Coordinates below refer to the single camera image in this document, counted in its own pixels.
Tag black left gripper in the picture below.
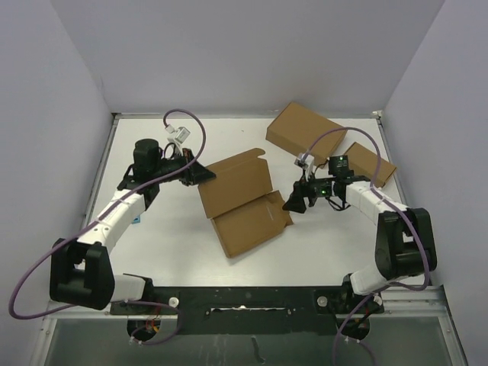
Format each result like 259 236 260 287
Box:
152 147 216 186

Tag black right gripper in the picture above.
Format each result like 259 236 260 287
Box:
283 169 336 213

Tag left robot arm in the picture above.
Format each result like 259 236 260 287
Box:
50 139 216 313

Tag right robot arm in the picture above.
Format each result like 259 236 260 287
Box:
282 153 437 312

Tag large closed cardboard box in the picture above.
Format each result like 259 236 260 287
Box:
265 102 347 165

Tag small closed cardboard box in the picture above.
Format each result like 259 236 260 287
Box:
345 142 397 188

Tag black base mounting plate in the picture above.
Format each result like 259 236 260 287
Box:
110 286 384 336

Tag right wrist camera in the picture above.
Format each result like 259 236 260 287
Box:
294 152 315 181

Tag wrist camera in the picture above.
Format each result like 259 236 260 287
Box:
294 152 315 181
165 125 191 146

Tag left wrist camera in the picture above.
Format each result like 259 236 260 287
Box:
165 125 191 146

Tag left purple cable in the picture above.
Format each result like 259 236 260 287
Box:
8 109 207 347

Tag purple cable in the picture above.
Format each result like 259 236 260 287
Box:
8 109 207 347
303 127 434 366

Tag aluminium table frame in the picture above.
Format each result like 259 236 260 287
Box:
30 110 468 366

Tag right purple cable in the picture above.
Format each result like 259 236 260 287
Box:
303 127 434 366

